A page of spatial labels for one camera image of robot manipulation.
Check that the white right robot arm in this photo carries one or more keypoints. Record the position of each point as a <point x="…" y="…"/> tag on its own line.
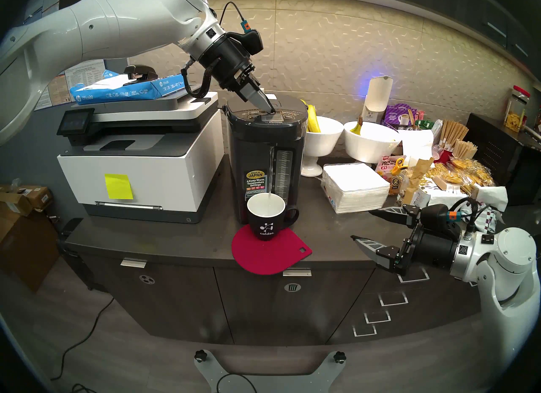
<point x="511" y="252"/>

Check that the yellow banana bunch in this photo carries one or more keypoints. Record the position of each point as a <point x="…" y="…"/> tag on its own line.
<point x="312" y="119"/>

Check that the small labelled cardboard box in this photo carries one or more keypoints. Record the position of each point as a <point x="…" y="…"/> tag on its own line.
<point x="36" y="197"/>

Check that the black packet with round logo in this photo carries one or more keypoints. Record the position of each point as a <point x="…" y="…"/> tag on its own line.
<point x="394" y="186"/>

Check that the brown paper bag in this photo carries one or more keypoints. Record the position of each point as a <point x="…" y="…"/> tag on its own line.
<point x="416" y="176"/>

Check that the pink snack packet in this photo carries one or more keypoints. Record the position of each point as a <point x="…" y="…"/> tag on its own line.
<point x="385" y="166"/>

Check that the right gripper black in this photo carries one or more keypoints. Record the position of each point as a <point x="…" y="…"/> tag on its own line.
<point x="435" y="250"/>

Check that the dark wooden side cabinet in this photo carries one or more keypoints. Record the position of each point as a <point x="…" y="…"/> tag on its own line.
<point x="490" y="151"/>

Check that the white napkin stack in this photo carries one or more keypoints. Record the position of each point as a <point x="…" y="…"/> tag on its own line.
<point x="355" y="185"/>

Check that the clear jar with red lid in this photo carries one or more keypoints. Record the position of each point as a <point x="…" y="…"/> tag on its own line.
<point x="516" y="113"/>

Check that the dark brown counter cabinet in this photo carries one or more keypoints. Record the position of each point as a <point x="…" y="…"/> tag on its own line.
<point x="177" y="299"/>

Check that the tall wooden stir stick bundle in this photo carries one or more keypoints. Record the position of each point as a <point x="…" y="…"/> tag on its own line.
<point x="452" y="134"/>

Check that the black floor stand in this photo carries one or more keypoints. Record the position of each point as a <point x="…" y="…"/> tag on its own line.
<point x="67" y="238"/>

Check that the black electric water dispenser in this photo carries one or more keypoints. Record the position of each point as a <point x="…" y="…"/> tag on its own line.
<point x="253" y="151"/>

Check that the printed wall poster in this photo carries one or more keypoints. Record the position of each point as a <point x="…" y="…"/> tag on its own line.
<point x="84" y="75"/>

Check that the short wooden stir stick bundle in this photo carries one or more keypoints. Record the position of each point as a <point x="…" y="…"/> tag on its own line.
<point x="464" y="149"/>

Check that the banana with brown stem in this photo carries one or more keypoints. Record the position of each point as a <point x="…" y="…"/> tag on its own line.
<point x="357" y="129"/>

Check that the white pedestal bowl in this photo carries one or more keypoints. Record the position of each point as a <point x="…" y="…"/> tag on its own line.
<point x="323" y="140"/>

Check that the black mug with white logo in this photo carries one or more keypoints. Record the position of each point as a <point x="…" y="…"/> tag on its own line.
<point x="264" y="227"/>

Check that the yellow cookie packet pile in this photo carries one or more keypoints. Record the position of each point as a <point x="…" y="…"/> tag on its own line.
<point x="460" y="174"/>

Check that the yellow sticky note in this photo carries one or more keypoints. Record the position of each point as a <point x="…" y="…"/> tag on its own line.
<point x="118" y="186"/>

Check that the blue printer paper ream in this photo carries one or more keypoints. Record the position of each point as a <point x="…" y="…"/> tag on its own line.
<point x="127" y="94"/>

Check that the large white bowl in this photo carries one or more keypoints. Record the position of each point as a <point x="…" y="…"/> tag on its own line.
<point x="372" y="147"/>

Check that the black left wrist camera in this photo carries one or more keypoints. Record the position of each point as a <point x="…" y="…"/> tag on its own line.
<point x="249" y="41"/>

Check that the black stapler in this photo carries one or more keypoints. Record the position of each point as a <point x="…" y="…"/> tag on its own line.
<point x="141" y="73"/>

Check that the green tea packet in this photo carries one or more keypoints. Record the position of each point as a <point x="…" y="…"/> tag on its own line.
<point x="424" y="124"/>

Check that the white and grey printer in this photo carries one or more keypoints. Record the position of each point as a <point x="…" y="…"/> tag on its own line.
<point x="169" y="172"/>

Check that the large cardboard box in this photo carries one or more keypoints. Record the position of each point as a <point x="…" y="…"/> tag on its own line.
<point x="29" y="248"/>

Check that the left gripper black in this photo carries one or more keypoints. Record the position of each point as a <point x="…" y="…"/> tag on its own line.
<point x="226" y="66"/>

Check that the yellow plastic clip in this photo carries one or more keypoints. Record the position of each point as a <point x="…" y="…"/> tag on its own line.
<point x="399" y="166"/>

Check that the white checkered cloth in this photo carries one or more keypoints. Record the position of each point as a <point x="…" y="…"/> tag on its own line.
<point x="492" y="197"/>

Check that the red silicone mat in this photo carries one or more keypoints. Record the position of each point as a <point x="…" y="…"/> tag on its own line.
<point x="270" y="257"/>

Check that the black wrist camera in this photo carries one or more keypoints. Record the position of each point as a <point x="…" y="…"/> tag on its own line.
<point x="435" y="219"/>
<point x="249" y="41"/>

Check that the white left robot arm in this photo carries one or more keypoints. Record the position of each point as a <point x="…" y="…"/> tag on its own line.
<point x="118" y="20"/>

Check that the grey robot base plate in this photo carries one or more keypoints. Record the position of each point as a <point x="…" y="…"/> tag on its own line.
<point x="274" y="384"/>

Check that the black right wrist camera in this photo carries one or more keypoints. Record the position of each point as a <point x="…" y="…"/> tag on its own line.
<point x="435" y="219"/>

